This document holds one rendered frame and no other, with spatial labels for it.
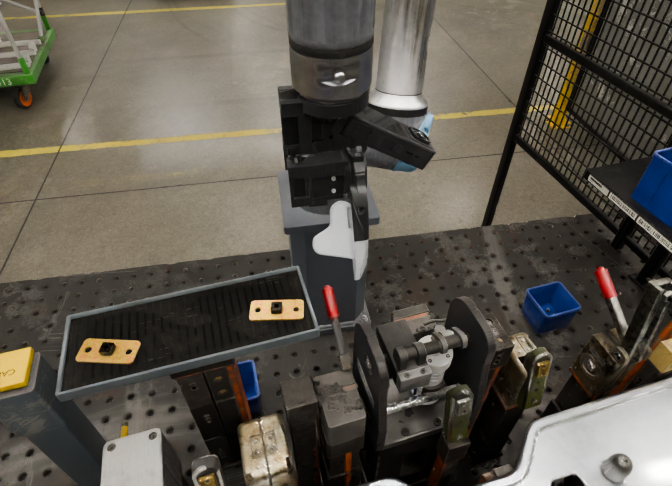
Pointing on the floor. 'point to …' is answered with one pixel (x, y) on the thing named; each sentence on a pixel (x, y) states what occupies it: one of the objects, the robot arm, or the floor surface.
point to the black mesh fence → (588, 102)
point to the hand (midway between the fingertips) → (350, 234)
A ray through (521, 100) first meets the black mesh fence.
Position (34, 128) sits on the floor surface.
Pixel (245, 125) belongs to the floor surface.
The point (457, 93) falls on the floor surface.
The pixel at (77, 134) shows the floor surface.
